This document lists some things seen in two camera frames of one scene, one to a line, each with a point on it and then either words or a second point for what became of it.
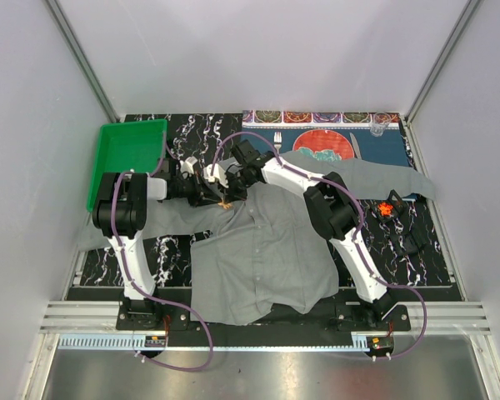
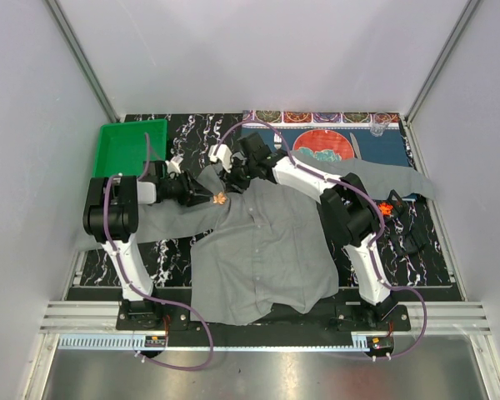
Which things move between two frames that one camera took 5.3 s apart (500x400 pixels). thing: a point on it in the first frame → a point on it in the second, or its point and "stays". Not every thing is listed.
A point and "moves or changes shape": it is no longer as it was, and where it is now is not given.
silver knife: x=355 y=146 stays
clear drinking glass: x=379 y=123 stays
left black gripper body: x=191 y=189 stays
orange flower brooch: x=225 y=205 moves or changes shape
